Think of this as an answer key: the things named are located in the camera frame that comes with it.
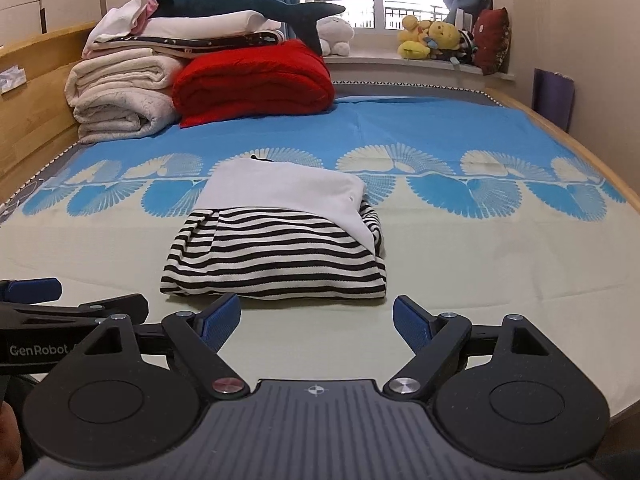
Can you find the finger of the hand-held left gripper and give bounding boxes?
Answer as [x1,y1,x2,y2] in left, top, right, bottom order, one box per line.
[0,277,64,304]
[0,294,150,331]

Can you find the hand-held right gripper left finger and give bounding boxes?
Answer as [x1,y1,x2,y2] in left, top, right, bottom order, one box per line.
[84,294,252,402]

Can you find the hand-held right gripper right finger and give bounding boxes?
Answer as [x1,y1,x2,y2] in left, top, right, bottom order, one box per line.
[382,295,555,402]

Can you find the black white striped garment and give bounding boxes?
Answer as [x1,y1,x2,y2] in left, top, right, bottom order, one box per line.
[160,156,388,302]

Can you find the person's left forearm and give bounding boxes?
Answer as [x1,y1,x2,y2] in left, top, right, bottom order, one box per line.
[0,402,24,480]

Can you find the blue patterned bed mat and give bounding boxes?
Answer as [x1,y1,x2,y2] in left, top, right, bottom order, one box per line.
[0,82,640,413]

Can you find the tissue box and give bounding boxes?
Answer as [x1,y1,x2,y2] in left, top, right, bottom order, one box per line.
[0,66,27,97]

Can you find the cream folded blanket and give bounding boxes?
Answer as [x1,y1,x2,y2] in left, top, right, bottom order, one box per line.
[65,52,190,145]

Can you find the red folded blanket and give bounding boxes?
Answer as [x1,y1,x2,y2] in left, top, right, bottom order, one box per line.
[171,39,336,129]

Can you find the purple upright mat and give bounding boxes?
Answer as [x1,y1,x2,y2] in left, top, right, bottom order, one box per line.
[531,67,576,132]

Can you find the dark star print blanket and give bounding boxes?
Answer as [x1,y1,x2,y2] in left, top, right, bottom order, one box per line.
[82,29,287,59]

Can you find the black white striped plush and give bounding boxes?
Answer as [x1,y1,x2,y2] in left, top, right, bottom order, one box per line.
[456,29,478,65]

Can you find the white pink trimmed cloth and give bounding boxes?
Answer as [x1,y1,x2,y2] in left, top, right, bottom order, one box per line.
[92,0,160,44]

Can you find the yellow blue plush toy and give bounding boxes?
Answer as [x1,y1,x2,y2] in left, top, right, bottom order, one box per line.
[425,21,463,63]

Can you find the white folded quilt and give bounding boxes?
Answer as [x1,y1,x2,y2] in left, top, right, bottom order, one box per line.
[144,10,284,41]

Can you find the dark red cushion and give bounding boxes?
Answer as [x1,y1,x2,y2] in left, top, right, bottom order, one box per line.
[472,7,512,77]

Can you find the white round plush toy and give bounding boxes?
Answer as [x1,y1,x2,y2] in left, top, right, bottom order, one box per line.
[316,15,357,57]

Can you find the dark teal shark plush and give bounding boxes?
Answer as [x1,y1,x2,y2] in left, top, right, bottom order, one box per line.
[152,0,347,55]

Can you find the wooden bed frame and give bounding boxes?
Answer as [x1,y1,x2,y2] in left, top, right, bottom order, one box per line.
[0,20,640,241]

